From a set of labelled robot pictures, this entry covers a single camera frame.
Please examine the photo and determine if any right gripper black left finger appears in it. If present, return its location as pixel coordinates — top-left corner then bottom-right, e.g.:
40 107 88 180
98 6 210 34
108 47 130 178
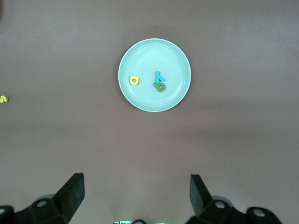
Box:
0 173 85 224

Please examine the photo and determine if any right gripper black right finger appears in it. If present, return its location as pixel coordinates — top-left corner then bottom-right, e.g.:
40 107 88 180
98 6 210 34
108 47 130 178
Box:
185 174 283 224

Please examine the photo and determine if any dark green letter b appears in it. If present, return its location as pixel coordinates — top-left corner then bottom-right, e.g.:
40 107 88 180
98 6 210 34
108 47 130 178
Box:
153 82 167 93

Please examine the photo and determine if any teal letter y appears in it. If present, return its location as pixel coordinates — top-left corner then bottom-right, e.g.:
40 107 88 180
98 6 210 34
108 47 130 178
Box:
155 70 165 84

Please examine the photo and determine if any light green plate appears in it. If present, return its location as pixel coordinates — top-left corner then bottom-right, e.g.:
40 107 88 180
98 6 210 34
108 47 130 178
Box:
118 38 192 113

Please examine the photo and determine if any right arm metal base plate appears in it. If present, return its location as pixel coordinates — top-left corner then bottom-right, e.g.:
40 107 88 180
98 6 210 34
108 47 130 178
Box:
113 220 167 224

